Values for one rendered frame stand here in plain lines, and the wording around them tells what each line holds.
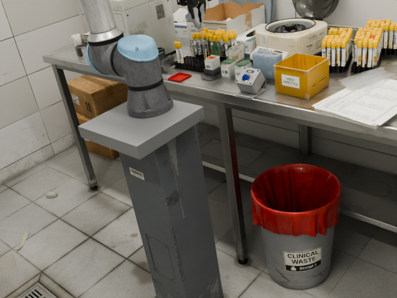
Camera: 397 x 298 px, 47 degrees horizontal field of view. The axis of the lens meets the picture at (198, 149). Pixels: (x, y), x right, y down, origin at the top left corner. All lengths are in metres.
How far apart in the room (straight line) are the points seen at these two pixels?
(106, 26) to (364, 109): 0.82
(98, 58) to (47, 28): 1.80
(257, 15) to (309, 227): 0.97
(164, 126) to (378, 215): 1.03
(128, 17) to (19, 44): 1.35
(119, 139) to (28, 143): 2.03
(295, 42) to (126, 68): 0.68
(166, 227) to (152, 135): 0.41
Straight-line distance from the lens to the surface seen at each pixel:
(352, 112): 1.40
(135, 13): 1.99
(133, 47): 1.38
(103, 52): 1.48
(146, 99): 1.42
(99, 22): 1.47
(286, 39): 1.78
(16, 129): 3.26
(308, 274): 1.97
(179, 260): 1.68
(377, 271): 2.15
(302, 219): 1.73
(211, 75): 1.76
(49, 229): 2.69
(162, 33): 2.10
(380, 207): 2.05
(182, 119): 1.38
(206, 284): 1.88
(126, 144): 1.31
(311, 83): 1.51
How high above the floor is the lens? 1.51
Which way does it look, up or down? 29 degrees down
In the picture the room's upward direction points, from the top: 9 degrees counter-clockwise
